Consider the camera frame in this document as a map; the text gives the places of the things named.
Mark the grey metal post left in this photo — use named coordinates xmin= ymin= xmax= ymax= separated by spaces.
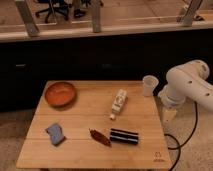
xmin=15 ymin=0 xmax=39 ymax=37

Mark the brown sausage toy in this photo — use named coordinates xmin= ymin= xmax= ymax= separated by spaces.
xmin=89 ymin=129 xmax=111 ymax=146

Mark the black striped box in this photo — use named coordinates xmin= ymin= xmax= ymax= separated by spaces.
xmin=110 ymin=128 xmax=139 ymax=144

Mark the black office chair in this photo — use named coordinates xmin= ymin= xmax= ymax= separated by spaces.
xmin=34 ymin=0 xmax=71 ymax=23

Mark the white plastic cup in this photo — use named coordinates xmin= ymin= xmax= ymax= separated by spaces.
xmin=142 ymin=75 xmax=159 ymax=96

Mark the white plastic bottle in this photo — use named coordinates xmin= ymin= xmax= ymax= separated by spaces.
xmin=110 ymin=89 xmax=127 ymax=120

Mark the grey metal post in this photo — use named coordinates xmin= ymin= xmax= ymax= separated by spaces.
xmin=182 ymin=0 xmax=203 ymax=27
xmin=91 ymin=0 xmax=101 ymax=33
xmin=15 ymin=0 xmax=39 ymax=37

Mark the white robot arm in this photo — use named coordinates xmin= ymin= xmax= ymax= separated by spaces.
xmin=158 ymin=60 xmax=213 ymax=124

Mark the black power cable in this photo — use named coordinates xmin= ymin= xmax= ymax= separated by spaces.
xmin=164 ymin=101 xmax=199 ymax=171

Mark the grey metal post right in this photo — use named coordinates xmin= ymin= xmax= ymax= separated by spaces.
xmin=182 ymin=0 xmax=203 ymax=27

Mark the orange ceramic bowl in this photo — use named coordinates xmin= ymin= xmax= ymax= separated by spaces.
xmin=44 ymin=82 xmax=77 ymax=107

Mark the grey metal post middle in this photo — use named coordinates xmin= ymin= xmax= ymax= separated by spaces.
xmin=91 ymin=0 xmax=101 ymax=33

